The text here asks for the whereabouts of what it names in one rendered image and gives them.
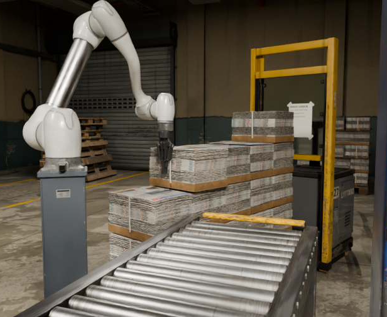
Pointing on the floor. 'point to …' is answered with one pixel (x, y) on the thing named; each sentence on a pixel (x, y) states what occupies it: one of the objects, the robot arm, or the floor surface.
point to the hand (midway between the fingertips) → (164, 166)
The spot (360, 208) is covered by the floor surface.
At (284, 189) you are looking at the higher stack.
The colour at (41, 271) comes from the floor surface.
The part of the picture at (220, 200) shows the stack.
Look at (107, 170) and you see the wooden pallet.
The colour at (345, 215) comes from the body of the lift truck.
